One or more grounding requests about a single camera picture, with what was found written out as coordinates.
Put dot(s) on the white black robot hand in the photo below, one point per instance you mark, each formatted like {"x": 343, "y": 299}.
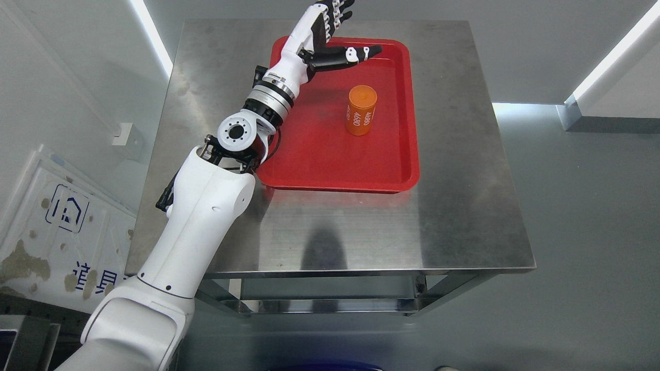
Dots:
{"x": 307, "y": 52}

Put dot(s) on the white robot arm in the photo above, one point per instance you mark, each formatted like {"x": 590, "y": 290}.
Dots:
{"x": 140, "y": 324}

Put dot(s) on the orange cylindrical capacitor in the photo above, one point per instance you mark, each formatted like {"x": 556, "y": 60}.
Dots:
{"x": 362, "y": 100}

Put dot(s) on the white printed floor board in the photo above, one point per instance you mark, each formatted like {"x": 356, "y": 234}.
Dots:
{"x": 65, "y": 242}

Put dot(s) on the stainless steel table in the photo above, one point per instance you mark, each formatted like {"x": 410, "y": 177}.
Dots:
{"x": 416, "y": 212}

